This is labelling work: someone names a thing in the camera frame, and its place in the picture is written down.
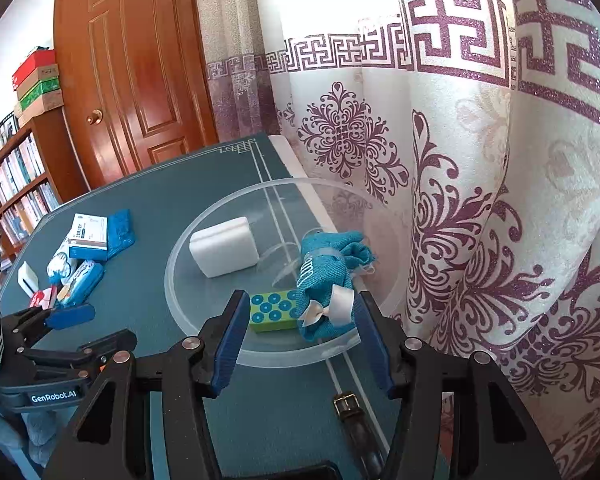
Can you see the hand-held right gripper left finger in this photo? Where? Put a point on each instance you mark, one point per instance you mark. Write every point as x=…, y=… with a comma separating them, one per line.
x=228, y=345

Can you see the blue textured packet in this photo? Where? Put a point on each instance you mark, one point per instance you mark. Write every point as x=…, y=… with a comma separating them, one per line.
x=121, y=232

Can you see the blue cracker snack packet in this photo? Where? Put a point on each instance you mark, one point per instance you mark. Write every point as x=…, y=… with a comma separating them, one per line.
x=82, y=282

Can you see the teal cloth pouch white ribbon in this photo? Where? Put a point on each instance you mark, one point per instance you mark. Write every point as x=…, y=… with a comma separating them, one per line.
x=325, y=270

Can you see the wooden bookshelf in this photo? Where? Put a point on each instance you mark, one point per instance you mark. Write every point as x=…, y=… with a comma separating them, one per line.
x=55, y=160

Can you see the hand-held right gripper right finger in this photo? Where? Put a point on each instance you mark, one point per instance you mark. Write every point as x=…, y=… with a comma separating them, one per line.
x=376, y=350

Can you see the person's left hand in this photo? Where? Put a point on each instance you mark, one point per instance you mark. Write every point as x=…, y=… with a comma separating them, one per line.
x=47, y=435

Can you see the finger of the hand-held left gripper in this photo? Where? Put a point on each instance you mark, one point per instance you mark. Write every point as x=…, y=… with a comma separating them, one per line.
x=80, y=352
x=72, y=315

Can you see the brown cardboard box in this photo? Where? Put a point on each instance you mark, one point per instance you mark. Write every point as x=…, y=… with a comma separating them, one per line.
x=42, y=112

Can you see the green box with blue dots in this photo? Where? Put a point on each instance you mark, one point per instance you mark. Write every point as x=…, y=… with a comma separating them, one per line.
x=270, y=310

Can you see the blue and white carton box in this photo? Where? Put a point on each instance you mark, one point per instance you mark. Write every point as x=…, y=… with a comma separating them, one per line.
x=87, y=237

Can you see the red and white glue packet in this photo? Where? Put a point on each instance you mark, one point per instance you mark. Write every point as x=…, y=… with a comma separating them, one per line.
x=41, y=297

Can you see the white sponge block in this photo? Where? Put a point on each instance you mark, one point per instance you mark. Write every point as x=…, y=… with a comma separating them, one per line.
x=222, y=247

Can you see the brown wooden door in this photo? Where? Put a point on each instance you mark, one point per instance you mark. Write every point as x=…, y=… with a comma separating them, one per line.
x=145, y=60

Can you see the black leather belt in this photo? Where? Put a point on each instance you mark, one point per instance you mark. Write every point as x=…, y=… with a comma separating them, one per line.
x=357, y=427

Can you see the teal table mat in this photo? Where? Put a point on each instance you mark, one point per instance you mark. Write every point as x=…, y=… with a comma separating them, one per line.
x=145, y=270

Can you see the brass door knob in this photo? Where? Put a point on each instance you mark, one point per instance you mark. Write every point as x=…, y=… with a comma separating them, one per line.
x=94, y=117

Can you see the red cardboard box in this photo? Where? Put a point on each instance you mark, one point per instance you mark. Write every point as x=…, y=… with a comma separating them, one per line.
x=32, y=67

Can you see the clear plastic bin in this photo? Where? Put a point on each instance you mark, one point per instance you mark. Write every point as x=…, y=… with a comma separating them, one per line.
x=215, y=305

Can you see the row of books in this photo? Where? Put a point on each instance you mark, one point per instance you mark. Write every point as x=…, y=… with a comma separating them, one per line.
x=20, y=180

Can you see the beige purple curtain panel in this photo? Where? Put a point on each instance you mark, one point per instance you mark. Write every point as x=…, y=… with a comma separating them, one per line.
x=230, y=35

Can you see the white purple patterned curtain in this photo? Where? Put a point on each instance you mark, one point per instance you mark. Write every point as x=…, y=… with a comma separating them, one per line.
x=480, y=185

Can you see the white and blue plastic packet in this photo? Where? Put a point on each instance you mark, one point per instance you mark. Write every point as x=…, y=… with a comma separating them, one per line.
x=61, y=266

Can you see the green cardboard box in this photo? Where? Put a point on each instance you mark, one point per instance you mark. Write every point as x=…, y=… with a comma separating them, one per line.
x=40, y=92

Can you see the small white box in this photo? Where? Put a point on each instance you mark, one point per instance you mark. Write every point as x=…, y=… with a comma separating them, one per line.
x=28, y=279

